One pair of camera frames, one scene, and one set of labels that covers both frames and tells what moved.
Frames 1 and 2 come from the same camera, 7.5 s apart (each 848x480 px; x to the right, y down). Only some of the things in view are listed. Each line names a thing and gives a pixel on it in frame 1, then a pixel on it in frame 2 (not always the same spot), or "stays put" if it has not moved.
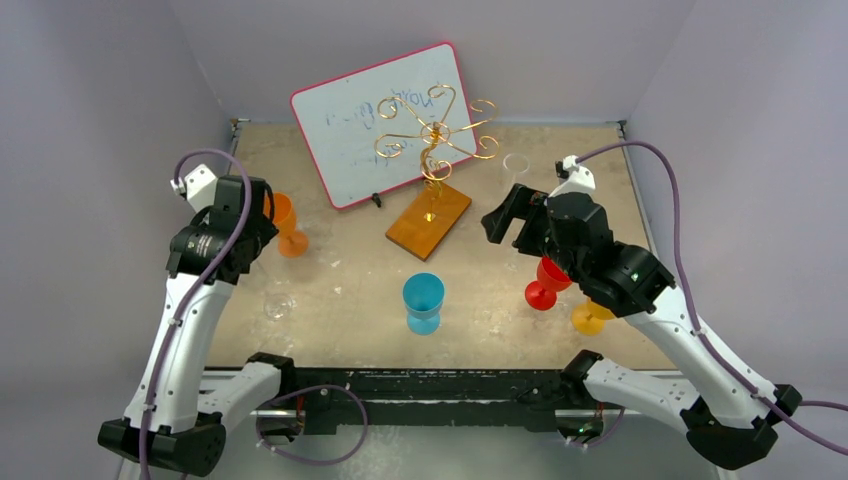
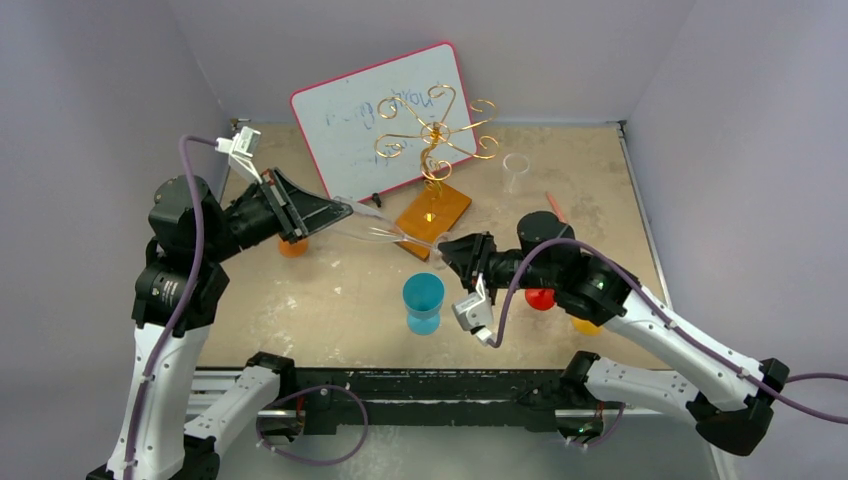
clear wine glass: (278, 306) → (362, 222)
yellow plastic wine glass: (589, 318) stays put
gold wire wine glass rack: (428, 222) stays put
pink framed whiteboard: (380, 128) stays put
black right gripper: (530, 221) → (477, 259)
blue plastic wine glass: (423, 294) stays put
